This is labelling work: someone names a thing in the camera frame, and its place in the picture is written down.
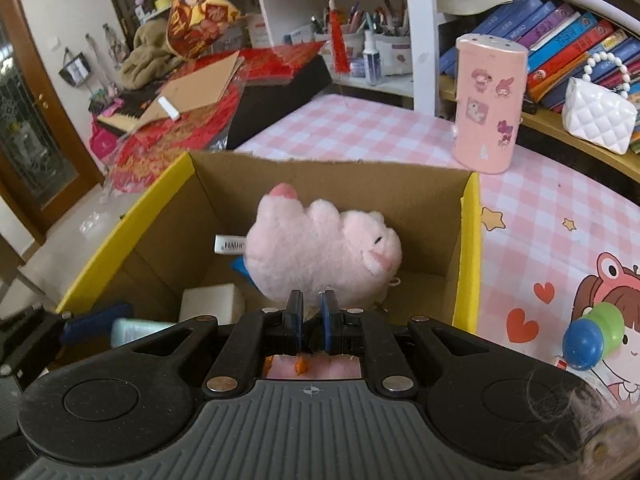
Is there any clear spray bottle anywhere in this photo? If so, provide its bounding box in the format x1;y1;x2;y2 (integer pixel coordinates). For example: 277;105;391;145
364;30;383;86

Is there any row of upright books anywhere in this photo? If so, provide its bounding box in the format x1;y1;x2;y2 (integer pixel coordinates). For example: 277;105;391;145
470;0;640;111

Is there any white foam block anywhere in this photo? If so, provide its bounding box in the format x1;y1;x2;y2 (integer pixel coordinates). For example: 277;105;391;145
178;282;246;323

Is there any white quilted pearl handbag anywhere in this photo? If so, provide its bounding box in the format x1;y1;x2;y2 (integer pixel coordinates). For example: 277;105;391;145
561;50;638;155

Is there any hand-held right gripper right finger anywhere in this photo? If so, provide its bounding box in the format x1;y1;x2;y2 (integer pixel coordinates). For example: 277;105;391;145
320;290;516;398

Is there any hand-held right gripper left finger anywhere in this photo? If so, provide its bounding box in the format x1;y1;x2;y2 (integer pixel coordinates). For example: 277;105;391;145
112;291;304;398

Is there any red patterned paper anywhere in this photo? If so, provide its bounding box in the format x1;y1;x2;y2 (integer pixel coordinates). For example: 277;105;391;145
107;42;326;196

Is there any grey fluffy fur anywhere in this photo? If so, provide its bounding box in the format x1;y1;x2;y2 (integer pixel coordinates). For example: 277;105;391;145
525;370;640;480

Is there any hanging picture frame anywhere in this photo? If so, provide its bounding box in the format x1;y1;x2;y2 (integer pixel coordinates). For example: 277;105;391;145
59;55;92;87

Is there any white shelf unit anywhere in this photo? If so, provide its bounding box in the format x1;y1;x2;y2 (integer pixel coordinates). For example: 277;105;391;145
252;0;441;111

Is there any white tube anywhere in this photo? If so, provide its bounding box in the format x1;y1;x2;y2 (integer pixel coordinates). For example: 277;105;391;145
214;234;248;256

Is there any brown cloth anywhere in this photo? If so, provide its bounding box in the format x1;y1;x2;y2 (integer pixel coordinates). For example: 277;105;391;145
120;25;186;88

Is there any mint green packet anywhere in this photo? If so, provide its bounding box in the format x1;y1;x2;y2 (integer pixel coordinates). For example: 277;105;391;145
110;317;176;348

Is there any pink sticker canister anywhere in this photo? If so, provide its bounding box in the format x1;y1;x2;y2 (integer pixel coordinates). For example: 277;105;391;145
452;33;528;175

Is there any green and blue toy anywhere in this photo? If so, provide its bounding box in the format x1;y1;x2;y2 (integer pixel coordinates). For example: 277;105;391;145
562;302;626;371

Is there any yellow cardboard box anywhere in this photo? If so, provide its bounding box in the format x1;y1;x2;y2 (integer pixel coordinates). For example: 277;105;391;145
55;150;483;361

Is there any red tassel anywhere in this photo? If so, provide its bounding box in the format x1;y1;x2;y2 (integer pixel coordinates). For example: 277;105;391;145
327;0;351;76

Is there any red gold printed bag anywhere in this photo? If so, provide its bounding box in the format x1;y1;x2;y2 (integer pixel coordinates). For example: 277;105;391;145
167;0;246;58

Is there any blue object in box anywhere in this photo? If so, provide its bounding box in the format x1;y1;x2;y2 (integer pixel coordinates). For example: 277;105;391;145
232;255;257;282

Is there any brown cardboard sheet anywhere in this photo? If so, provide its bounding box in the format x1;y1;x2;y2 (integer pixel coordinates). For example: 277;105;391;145
155;51;246;116

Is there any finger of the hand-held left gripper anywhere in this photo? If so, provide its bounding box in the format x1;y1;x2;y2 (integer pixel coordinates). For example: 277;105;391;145
62;302;133;346

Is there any wooden door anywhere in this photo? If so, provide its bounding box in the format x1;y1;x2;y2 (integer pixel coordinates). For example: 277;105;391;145
0;0;106;241

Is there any pink plush pig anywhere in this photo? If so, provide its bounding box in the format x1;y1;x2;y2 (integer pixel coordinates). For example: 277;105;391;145
245;183;402;311

